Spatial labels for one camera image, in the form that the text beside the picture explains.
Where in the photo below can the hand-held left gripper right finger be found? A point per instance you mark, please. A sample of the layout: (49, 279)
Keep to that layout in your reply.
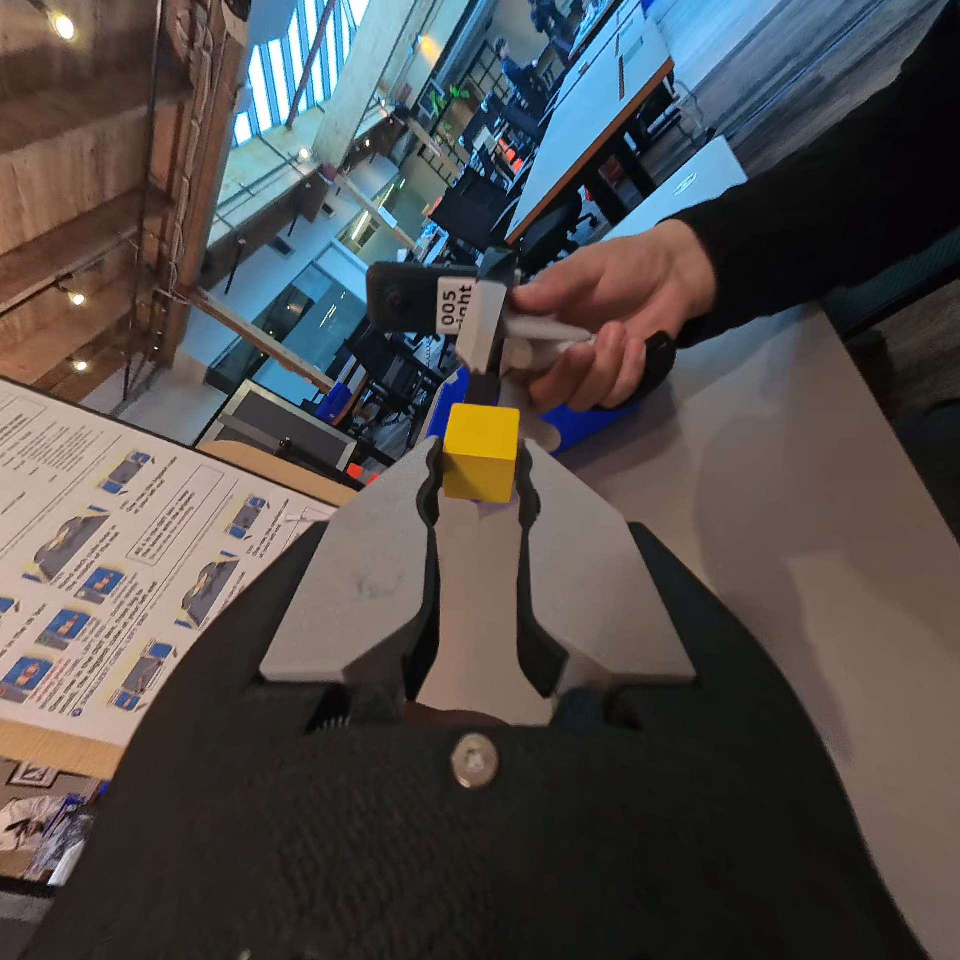
(600, 592)

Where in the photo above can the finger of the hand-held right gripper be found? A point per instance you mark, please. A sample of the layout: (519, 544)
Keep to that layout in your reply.
(484, 322)

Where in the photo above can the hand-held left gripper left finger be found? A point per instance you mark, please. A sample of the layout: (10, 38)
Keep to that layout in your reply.
(360, 592)

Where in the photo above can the yellow cube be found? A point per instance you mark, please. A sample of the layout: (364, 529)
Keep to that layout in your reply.
(480, 450)

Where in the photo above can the large blue plastic bin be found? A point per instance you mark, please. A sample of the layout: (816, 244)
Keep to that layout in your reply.
(592, 427)

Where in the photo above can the person's right forearm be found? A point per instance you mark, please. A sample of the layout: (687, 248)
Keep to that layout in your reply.
(825, 202)

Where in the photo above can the person's right hand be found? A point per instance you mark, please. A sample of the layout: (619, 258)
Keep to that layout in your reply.
(660, 277)

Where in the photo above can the black office chair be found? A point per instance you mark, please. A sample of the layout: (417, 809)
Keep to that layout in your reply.
(472, 202)
(555, 225)

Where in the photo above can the grey metal-edged case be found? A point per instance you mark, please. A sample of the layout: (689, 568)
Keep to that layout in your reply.
(300, 427)

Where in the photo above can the short white table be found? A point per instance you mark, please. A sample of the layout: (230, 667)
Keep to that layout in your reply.
(675, 187)

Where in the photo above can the long white table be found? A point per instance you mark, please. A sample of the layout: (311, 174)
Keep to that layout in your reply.
(592, 97)

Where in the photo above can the instruction sheet stand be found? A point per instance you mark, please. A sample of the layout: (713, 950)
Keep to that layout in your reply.
(112, 525)

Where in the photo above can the skylight window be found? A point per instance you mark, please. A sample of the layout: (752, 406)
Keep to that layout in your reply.
(300, 52)

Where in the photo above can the crumpled plastic bag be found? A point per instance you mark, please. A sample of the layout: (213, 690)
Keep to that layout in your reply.
(37, 825)

